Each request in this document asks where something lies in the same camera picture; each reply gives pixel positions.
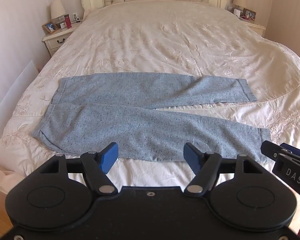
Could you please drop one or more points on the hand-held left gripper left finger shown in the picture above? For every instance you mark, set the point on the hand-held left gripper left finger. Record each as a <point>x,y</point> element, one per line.
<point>110,156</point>

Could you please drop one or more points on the small white clock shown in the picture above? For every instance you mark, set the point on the small white clock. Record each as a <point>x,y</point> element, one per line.
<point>62,25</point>

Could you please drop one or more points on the grey knit pants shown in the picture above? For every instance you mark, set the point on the grey knit pants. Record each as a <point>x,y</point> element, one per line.
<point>140,130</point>

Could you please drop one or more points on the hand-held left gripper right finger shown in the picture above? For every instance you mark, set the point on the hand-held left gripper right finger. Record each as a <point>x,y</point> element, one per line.
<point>191,156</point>

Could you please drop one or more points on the cream embroidered bedspread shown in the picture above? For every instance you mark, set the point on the cream embroidered bedspread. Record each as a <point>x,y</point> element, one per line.
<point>165,42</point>

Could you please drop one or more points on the cream cloth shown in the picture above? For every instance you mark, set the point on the cream cloth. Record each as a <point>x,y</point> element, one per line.
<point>2,177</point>

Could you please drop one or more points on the red bottle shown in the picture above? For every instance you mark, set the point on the red bottle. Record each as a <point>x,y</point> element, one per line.
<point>68,22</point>

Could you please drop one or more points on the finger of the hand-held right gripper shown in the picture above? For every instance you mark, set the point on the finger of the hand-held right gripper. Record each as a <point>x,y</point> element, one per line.
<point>270,149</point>
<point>293,150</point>

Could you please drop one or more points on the dark photo frame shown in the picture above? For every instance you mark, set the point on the dark photo frame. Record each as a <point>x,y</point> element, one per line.
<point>250,13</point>

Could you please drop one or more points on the wooden photo frame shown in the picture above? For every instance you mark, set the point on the wooden photo frame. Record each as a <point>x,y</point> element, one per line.
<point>50,27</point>

